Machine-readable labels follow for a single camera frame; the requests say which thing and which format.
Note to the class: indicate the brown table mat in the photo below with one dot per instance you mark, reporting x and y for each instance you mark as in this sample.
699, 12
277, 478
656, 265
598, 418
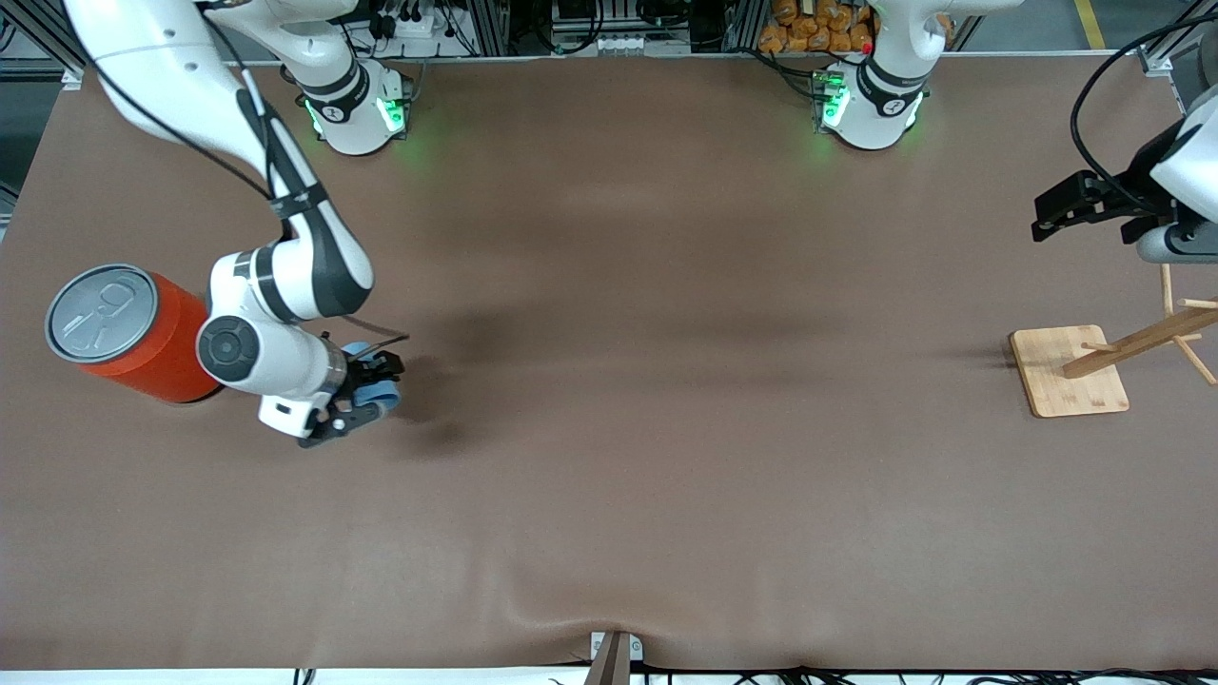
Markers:
609, 428

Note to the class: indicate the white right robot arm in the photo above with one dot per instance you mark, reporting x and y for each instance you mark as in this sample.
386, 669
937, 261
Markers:
285, 276

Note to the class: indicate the aluminium frame rail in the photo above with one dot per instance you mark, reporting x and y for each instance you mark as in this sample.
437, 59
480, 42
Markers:
1156, 59
38, 38

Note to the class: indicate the orange snack packets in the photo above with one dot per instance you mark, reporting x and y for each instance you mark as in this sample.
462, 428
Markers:
818, 29

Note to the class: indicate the metal table edge bracket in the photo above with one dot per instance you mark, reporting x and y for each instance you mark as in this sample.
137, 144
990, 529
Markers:
598, 647

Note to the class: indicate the orange can with silver lid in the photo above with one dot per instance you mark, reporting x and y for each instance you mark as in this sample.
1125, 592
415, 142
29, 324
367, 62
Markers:
143, 352

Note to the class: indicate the white power strip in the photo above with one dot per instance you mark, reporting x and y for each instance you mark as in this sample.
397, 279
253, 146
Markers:
414, 27

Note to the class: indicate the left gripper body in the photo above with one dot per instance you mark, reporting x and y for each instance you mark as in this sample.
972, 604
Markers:
1127, 190

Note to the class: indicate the light blue cup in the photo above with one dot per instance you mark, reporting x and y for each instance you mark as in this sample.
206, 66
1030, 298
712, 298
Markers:
385, 398

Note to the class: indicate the brown wooden strip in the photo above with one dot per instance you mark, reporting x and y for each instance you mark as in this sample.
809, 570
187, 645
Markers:
609, 668

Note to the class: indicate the white socket bar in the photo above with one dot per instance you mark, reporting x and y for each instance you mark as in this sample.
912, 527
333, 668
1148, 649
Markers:
618, 44

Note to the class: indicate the wooden cup rack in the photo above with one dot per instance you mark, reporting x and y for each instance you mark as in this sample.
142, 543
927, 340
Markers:
1066, 381

